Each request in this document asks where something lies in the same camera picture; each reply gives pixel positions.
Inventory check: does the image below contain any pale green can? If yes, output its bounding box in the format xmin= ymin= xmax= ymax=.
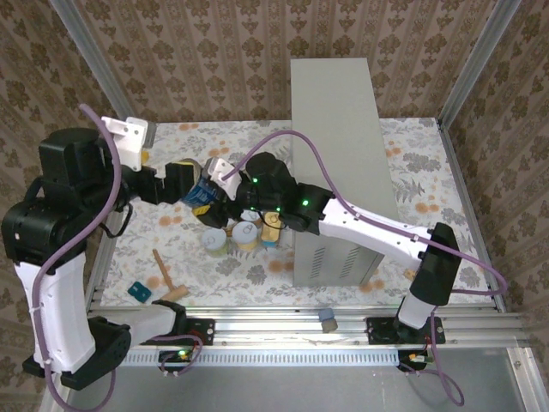
xmin=201 ymin=228 xmax=228 ymax=258

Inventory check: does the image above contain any tall bright blue can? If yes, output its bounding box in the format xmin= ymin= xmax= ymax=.
xmin=183 ymin=170 xmax=220 ymax=212

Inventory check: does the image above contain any yellow can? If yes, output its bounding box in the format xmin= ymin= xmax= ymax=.
xmin=231 ymin=221 xmax=262 ymax=252

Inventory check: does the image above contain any gold rectangular meat tin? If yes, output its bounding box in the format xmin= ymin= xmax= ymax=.
xmin=260 ymin=212 xmax=287 ymax=249

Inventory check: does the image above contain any floral table cover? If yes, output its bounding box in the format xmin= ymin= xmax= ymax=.
xmin=100 ymin=118 xmax=494 ymax=308

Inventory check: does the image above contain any small wooden mallet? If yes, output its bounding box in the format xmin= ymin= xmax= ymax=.
xmin=152 ymin=249 xmax=189 ymax=304

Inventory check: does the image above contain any grey metal cabinet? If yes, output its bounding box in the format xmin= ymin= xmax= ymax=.
xmin=290 ymin=58 xmax=399 ymax=289

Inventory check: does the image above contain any teal block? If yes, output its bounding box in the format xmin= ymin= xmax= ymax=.
xmin=126 ymin=281 xmax=152 ymax=304

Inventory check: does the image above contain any small black controller board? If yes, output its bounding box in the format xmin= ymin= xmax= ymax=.
xmin=158 ymin=349 xmax=199 ymax=374
xmin=397 ymin=349 xmax=434 ymax=371

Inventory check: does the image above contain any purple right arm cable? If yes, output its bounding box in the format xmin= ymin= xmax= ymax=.
xmin=220 ymin=130 xmax=510 ymax=407

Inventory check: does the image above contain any aluminium side rail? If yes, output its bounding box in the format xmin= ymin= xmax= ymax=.
xmin=83 ymin=209 xmax=125 ymax=310
xmin=436 ymin=118 xmax=508 ymax=311

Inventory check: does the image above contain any aluminium frame post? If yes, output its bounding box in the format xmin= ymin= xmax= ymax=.
xmin=51 ymin=0 xmax=132 ymax=125
xmin=439 ymin=0 xmax=522 ymax=125

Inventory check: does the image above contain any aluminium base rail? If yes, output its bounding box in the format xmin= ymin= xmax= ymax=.
xmin=59 ymin=302 xmax=533 ymax=349

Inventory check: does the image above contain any slotted cable duct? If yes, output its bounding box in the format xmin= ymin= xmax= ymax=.
xmin=76 ymin=348 xmax=430 ymax=367

